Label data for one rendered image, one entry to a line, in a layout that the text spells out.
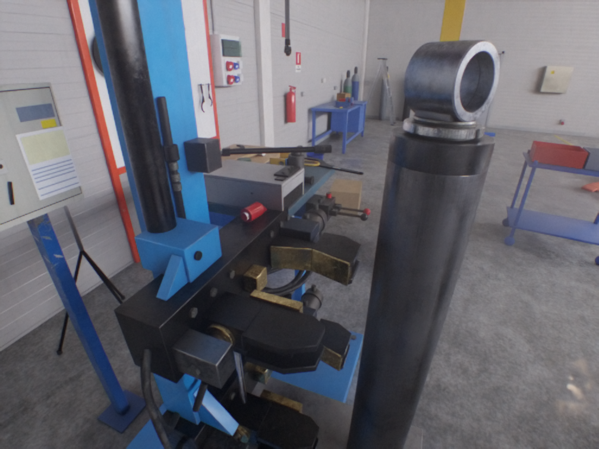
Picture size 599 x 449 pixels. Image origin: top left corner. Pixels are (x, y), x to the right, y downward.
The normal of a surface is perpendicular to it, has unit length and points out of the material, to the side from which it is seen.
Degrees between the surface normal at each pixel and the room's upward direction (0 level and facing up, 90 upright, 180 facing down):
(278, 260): 90
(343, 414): 0
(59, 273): 90
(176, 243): 0
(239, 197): 90
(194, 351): 0
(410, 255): 90
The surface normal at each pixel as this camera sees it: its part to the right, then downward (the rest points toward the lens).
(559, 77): -0.37, 0.42
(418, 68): -0.81, -0.08
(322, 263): -0.60, 0.37
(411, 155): -0.77, 0.29
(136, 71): 0.67, 0.34
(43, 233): 0.93, 0.17
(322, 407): 0.00, -0.89
